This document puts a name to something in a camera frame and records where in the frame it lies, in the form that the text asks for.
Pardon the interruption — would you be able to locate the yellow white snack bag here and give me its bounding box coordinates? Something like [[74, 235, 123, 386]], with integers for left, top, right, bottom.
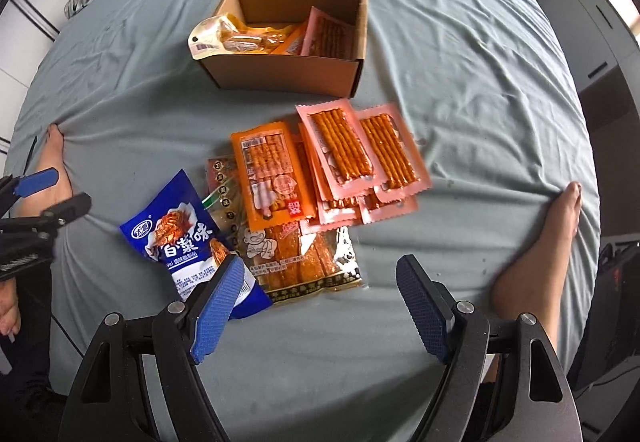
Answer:
[[188, 12, 299, 60]]

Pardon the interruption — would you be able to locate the large clear spicy strip bag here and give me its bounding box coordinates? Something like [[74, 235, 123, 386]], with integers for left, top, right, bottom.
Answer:
[[203, 156, 362, 303]]

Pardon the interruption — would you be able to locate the orange snack packet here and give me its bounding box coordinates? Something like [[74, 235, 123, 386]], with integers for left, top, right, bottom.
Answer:
[[230, 121, 317, 232]]

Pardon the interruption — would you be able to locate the cardboard box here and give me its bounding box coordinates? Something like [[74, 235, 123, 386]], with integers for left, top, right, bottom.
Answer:
[[196, 0, 369, 98]]

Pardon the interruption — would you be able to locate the bare right foot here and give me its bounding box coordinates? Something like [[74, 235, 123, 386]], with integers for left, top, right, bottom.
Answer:
[[490, 182, 582, 347]]

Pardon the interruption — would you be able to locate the pink spicy stick packet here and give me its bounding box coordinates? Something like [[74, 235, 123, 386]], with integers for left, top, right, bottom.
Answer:
[[296, 99, 387, 199]]

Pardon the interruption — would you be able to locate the light blue bed sheet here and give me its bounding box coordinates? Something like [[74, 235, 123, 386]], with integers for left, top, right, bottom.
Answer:
[[6, 0, 600, 441]]

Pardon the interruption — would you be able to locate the white cabinet unit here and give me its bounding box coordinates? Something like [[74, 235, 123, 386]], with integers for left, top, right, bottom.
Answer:
[[537, 0, 639, 131]]

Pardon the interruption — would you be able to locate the bare foot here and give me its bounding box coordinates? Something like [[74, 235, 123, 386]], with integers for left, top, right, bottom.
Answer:
[[490, 182, 582, 347], [8, 122, 74, 218]]

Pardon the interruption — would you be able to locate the blue noodle snack bag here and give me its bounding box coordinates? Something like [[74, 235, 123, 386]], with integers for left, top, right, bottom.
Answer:
[[118, 167, 274, 321]]

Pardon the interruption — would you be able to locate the bare left foot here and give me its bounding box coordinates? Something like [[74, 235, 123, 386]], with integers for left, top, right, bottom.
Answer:
[[8, 122, 74, 218]]

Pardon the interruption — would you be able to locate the pink packet in box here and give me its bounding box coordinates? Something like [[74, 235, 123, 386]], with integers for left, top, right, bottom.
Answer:
[[300, 7, 355, 60]]

